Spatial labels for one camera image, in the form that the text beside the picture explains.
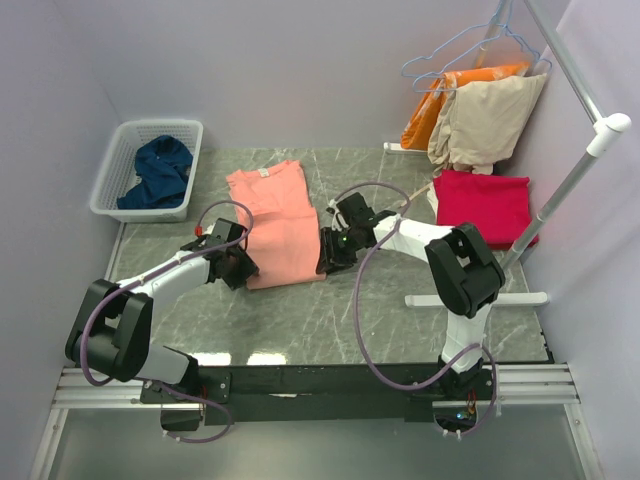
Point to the aluminium rail frame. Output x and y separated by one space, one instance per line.
524 384

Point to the pink t-shirt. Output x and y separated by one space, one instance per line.
284 242

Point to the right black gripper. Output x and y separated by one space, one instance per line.
330 258

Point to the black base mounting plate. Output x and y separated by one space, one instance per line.
242 394

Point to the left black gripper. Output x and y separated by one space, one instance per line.
248 267

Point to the blue t-shirt in basket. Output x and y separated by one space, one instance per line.
163 167

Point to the white plastic laundry basket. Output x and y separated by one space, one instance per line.
117 175

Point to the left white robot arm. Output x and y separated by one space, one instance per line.
112 330

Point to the white metal clothes rack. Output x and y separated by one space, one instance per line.
583 40

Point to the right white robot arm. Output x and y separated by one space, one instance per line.
466 274

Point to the beige hanging garment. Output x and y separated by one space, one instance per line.
480 123

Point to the orange hanging garment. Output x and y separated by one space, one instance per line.
418 131

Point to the red folded t-shirt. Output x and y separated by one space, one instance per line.
497 205

